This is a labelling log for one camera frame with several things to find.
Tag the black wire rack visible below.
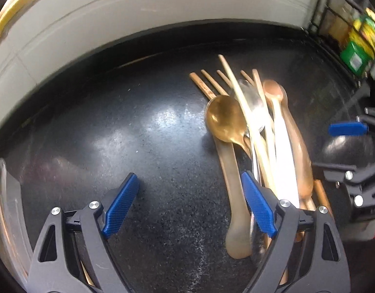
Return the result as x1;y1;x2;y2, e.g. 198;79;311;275
310;0;375;81

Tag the white handled wooden spoon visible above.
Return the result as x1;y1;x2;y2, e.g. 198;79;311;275
262;79;301;211

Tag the brown wooden spoon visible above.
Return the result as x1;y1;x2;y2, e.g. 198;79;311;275
281;85;314;200

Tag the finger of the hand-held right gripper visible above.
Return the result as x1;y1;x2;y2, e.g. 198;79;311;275
311;162;375;209
329;107;375;137

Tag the light bamboo chopstick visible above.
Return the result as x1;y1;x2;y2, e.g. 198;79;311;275
251;69;278;190
218;54;272;190

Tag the clear plastic container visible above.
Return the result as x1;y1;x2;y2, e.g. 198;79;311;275
0;159;34;284

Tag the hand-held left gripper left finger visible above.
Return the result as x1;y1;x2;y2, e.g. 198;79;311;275
27;172;140;293

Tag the green packet on rack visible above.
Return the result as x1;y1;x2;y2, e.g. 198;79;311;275
340;9;375;75

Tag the silver metal spoon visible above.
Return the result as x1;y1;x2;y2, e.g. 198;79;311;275
235;79;269;269

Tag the beige translucent spoon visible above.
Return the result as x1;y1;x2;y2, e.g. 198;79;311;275
214;137;252;260

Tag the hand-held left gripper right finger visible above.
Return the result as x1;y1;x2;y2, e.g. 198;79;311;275
241;171;351;293

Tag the gold metal spoon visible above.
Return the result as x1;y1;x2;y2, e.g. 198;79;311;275
205;95;252;159

